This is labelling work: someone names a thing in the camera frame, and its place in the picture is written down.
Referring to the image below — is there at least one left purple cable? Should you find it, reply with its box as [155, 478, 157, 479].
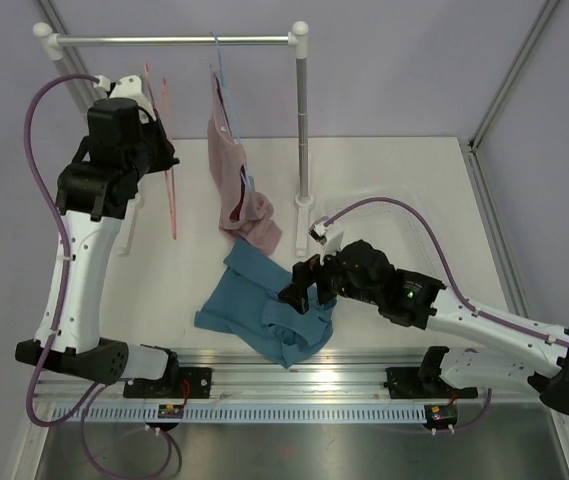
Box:
[22, 73, 185, 476]

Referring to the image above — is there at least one teal tank top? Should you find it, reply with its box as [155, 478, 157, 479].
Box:
[194, 240, 336, 368]

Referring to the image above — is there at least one white slotted cable duct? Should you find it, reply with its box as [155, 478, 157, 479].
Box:
[71, 403, 426, 424]

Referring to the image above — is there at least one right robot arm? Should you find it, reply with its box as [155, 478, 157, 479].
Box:
[278, 240, 569, 416]

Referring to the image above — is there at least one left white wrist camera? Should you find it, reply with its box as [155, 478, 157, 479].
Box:
[94, 75, 158, 121]

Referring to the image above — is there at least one white plastic basket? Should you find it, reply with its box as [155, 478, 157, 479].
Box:
[319, 186, 448, 282]

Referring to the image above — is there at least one left aluminium frame post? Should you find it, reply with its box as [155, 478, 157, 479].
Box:
[33, 0, 128, 151]

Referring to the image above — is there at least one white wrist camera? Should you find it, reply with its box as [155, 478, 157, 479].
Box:
[308, 216, 344, 264]
[94, 75, 158, 121]

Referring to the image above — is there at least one pink wire hanger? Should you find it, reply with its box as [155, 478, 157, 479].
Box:
[143, 62, 179, 240]

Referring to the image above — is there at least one metal clothes rack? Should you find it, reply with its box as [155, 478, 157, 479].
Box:
[32, 20, 323, 259]

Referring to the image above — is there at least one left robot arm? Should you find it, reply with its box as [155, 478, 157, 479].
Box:
[15, 98, 180, 398]

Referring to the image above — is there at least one right aluminium frame post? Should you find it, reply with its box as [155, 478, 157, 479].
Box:
[468, 0, 563, 154]

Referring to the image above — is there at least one blue wire hanger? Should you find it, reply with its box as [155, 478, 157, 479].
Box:
[211, 31, 255, 192]

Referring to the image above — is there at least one mauve tank top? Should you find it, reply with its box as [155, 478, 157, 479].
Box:
[207, 71, 282, 256]

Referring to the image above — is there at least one aluminium frame post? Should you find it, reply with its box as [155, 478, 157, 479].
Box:
[468, 0, 563, 154]
[33, 0, 128, 151]

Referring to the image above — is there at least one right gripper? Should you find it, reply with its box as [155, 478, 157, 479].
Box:
[279, 238, 382, 314]

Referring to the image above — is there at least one aluminium mounting rail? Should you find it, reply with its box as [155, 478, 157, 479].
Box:
[33, 348, 569, 401]

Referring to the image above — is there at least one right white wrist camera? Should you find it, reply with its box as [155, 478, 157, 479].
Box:
[308, 216, 344, 264]

